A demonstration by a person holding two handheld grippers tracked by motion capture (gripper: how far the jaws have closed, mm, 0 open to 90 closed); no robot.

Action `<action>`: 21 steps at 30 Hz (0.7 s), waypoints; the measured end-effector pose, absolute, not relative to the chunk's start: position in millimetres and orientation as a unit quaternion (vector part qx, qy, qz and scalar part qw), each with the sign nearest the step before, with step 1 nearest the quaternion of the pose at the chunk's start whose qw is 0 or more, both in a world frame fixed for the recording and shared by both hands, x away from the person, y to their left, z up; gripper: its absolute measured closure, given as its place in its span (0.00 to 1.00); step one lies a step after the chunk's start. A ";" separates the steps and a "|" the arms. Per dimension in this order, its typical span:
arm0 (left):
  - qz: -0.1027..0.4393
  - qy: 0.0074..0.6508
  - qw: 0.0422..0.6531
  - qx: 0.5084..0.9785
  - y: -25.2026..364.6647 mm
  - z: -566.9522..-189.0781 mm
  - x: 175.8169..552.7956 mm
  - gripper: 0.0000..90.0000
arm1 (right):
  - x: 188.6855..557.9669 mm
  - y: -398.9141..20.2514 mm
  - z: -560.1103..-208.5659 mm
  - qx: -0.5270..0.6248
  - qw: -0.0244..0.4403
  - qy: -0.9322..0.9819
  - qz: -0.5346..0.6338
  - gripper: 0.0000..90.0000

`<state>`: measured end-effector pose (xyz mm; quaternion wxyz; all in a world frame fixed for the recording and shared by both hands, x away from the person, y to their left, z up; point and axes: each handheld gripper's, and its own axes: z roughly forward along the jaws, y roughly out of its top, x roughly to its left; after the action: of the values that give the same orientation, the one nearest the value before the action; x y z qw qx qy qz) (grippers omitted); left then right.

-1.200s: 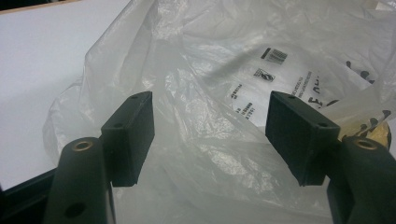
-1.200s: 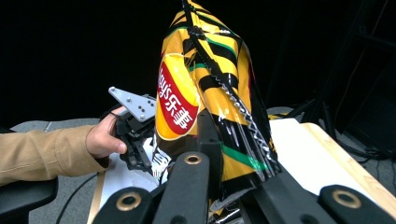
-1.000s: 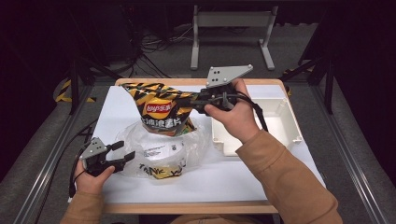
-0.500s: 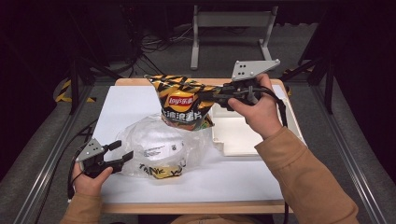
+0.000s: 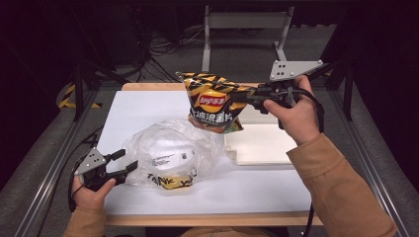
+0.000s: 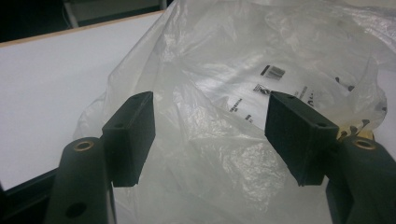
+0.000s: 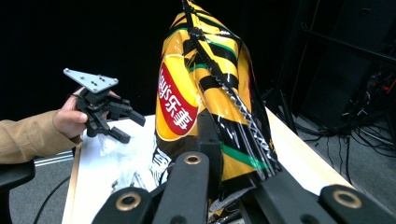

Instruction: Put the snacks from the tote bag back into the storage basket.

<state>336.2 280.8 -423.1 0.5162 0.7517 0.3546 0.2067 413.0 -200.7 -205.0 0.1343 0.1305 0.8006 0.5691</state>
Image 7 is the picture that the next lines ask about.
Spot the translucent white plastic bag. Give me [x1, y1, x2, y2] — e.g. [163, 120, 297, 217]
[97, 133, 173, 194]

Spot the black chair armrest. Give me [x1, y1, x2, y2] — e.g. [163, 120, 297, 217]
[0, 160, 36, 224]

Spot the black equipment rack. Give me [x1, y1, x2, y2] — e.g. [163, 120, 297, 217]
[274, 0, 396, 133]

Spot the bundle of floor cables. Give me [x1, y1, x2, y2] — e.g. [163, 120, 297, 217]
[293, 71, 396, 158]

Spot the yellow black snack packet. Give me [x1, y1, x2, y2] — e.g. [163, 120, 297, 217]
[153, 0, 283, 219]

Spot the black floor cable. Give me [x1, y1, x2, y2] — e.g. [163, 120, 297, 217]
[32, 175, 73, 224]

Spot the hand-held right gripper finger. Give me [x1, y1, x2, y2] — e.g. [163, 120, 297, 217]
[196, 108, 224, 201]

